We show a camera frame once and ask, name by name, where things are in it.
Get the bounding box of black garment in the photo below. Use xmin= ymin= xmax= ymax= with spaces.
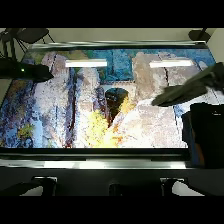
xmin=184 ymin=101 xmax=224 ymax=170

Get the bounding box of silver frame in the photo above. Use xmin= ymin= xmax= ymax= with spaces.
xmin=0 ymin=39 xmax=224 ymax=197

